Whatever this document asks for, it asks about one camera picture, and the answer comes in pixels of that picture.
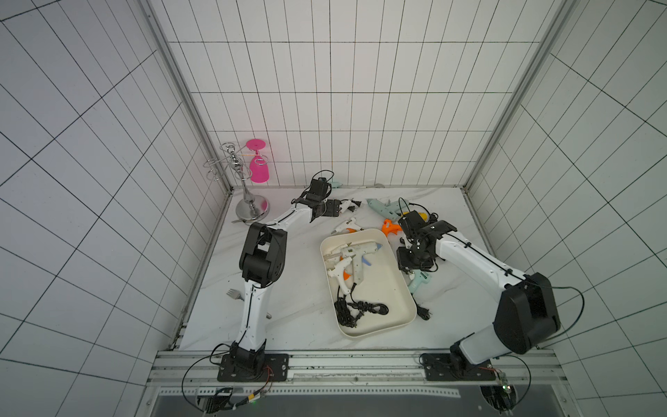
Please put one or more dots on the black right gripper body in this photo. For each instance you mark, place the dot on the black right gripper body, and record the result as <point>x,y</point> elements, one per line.
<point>408,258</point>

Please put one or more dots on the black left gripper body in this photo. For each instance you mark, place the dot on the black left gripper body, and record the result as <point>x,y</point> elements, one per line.
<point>329,208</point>

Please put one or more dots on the white glue gun orange trigger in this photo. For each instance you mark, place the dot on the white glue gun orange trigger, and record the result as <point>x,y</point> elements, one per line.
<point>346,205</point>

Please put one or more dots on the large white glue gun blue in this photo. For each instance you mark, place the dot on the large white glue gun blue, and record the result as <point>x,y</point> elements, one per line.
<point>349,250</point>

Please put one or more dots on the small white glue gun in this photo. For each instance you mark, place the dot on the small white glue gun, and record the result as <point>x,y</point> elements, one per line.
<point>348,272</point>

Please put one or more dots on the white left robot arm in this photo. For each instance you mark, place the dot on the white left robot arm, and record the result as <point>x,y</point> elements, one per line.
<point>263,259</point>

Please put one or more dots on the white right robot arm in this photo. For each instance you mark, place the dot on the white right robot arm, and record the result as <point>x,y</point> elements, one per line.
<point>526,313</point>

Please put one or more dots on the mint glue gun near tray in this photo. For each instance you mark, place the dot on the mint glue gun near tray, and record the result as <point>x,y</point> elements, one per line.
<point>417,278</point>

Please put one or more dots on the cream plastic storage tray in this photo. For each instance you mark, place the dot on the cream plastic storage tray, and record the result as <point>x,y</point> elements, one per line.
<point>382,302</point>

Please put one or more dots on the large mint glue gun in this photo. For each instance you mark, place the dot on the large mint glue gun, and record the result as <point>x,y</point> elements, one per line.
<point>390,210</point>

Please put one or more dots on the chrome glass holder stand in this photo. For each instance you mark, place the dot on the chrome glass holder stand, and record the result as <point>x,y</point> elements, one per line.
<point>252,207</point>

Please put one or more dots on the pink plastic wine glass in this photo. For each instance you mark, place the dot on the pink plastic wine glass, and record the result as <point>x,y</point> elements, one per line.
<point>259,166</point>

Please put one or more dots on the silver metal fork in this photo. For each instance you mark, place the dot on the silver metal fork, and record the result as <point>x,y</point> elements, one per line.
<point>255,302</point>

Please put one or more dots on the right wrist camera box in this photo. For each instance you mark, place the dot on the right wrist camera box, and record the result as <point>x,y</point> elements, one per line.
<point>411,222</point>

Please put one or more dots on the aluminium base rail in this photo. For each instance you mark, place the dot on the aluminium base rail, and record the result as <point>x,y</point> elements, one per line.
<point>352,372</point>

